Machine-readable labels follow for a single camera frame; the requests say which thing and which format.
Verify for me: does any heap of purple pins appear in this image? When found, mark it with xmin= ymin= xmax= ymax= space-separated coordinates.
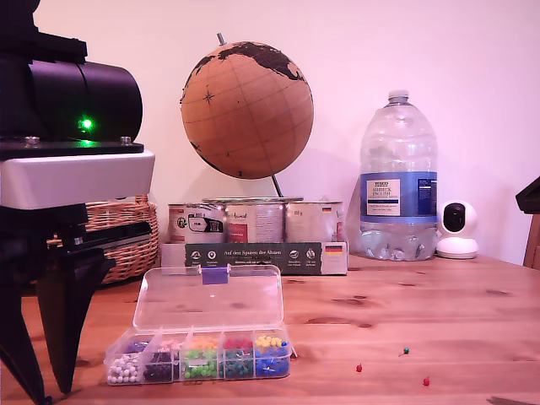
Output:
xmin=121 ymin=340 xmax=153 ymax=355

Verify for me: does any heap of white pins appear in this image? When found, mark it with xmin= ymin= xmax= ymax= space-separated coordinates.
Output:
xmin=107 ymin=354 xmax=142 ymax=383

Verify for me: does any heap of black pins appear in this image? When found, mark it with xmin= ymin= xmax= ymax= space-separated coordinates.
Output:
xmin=143 ymin=353 xmax=179 ymax=381

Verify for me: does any heap of light green pins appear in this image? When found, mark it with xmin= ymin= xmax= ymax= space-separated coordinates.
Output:
xmin=181 ymin=348 xmax=223 ymax=380

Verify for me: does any heap of dark green pins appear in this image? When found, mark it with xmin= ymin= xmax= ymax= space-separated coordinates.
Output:
xmin=223 ymin=348 xmax=257 ymax=378

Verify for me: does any heap of blue pins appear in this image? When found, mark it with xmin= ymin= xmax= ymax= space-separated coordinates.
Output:
xmin=254 ymin=343 xmax=291 ymax=376

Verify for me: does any clear plastic pin organizer box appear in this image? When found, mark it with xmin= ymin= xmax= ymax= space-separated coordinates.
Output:
xmin=104 ymin=264 xmax=299 ymax=386

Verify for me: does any large clear water bottle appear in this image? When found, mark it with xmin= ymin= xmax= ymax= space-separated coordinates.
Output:
xmin=359 ymin=89 xmax=440 ymax=262

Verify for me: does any cardboard tray with dark label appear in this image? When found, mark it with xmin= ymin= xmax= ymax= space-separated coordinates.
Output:
xmin=162 ymin=240 xmax=350 ymax=278

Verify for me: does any cork globe on metal stand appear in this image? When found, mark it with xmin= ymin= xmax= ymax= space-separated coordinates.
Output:
xmin=180 ymin=33 xmax=316 ymax=203

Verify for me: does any wicker basket with handle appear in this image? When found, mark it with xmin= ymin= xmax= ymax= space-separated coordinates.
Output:
xmin=46 ymin=193 xmax=161 ymax=286

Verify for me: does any small white round camera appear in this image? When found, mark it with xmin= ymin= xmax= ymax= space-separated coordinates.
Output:
xmin=435 ymin=200 xmax=480 ymax=260

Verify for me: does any arm's pale camera box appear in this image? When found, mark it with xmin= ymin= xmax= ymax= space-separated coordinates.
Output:
xmin=0 ymin=135 xmax=156 ymax=211

